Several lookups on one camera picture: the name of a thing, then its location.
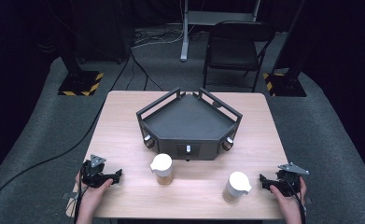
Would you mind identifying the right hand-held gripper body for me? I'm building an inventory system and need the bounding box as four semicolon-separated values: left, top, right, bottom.
274;161;311;198

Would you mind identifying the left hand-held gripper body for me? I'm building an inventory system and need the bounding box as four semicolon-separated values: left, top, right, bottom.
81;154;114;189

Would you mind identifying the black corner rack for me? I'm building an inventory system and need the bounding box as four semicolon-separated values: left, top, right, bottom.
135;87;244;161

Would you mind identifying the person's left hand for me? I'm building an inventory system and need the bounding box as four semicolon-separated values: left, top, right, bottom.
75;171;115;209

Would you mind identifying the person's right hand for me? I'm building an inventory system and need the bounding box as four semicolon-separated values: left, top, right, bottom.
269;176;308;217

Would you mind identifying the black stand with striped base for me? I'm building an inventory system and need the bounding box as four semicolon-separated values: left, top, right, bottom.
57;0;105;97
262;0;308;98

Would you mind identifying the black folding chair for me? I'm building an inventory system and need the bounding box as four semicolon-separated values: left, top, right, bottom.
203;20;277;93

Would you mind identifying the right hand-held gripper cable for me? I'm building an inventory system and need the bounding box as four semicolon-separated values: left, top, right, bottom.
283;177;307;224

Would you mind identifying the hand-held gripper cable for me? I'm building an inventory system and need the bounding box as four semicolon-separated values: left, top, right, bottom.
283;177;307;224
73;161;89;224

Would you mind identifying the left hand-held gripper cable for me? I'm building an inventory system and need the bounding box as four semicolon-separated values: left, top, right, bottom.
73;161;89;224

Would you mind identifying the long black floor cable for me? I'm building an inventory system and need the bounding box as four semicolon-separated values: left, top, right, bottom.
0;55;132;217

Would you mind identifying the short black floor cable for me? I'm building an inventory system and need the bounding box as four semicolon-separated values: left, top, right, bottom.
129;49;164;92

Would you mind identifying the bundle of floor cables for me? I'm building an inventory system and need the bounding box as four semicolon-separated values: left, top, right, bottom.
131;28;185;49

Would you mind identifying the grey metal desk frame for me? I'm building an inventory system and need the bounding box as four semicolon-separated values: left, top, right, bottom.
179;0;261;63

